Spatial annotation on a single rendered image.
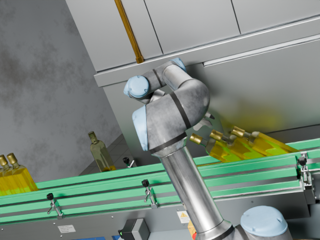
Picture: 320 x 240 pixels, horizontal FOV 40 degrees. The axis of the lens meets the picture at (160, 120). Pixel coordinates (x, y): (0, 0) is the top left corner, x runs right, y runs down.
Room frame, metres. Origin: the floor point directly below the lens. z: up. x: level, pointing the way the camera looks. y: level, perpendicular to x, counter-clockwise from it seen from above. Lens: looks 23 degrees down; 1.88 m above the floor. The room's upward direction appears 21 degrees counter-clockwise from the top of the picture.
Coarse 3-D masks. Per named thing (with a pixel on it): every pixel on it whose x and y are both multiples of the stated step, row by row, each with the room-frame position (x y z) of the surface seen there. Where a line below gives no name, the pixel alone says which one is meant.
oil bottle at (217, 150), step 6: (210, 144) 1.54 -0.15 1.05; (216, 144) 1.53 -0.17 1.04; (222, 144) 1.55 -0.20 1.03; (210, 150) 1.53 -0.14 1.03; (216, 150) 1.52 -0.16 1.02; (222, 150) 1.51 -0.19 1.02; (216, 156) 1.53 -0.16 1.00; (222, 156) 1.52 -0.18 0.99; (228, 156) 1.51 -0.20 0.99; (234, 156) 1.50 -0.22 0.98
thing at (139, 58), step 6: (114, 0) 1.77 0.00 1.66; (120, 6) 1.76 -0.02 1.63; (120, 12) 1.76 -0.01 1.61; (126, 18) 1.77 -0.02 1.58; (126, 24) 1.76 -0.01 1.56; (126, 30) 1.77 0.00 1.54; (132, 36) 1.76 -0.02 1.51; (132, 42) 1.76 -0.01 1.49; (132, 48) 1.77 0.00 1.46; (138, 54) 1.76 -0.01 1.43; (138, 60) 1.76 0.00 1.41
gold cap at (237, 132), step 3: (234, 126) 1.52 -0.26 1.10; (234, 129) 1.50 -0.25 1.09; (237, 129) 1.50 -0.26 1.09; (240, 129) 1.51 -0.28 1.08; (231, 132) 1.51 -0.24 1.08; (234, 132) 1.50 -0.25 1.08; (237, 132) 1.50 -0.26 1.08; (240, 132) 1.49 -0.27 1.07; (243, 132) 1.49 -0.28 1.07; (237, 135) 1.50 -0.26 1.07; (240, 135) 1.49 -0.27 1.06; (240, 138) 1.50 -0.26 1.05
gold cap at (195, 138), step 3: (192, 135) 1.57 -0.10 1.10; (195, 135) 1.58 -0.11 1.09; (198, 135) 1.58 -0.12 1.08; (192, 138) 1.57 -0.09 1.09; (195, 138) 1.57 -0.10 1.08; (198, 138) 1.57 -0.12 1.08; (201, 138) 1.57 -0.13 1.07; (192, 141) 1.57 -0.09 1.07; (195, 141) 1.56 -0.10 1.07; (198, 141) 1.56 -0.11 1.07; (198, 144) 1.56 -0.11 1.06
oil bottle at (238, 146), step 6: (228, 138) 1.52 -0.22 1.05; (234, 138) 1.51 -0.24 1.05; (228, 144) 1.51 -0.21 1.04; (234, 144) 1.49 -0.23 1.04; (240, 144) 1.49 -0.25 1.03; (246, 144) 1.49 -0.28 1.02; (228, 150) 1.51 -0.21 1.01; (234, 150) 1.50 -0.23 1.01; (240, 150) 1.49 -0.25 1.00; (246, 150) 1.48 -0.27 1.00; (252, 150) 1.47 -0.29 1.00; (240, 156) 1.49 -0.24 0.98; (246, 156) 1.48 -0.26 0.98; (252, 156) 1.47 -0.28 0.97; (258, 156) 1.46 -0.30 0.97; (264, 156) 1.46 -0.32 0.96
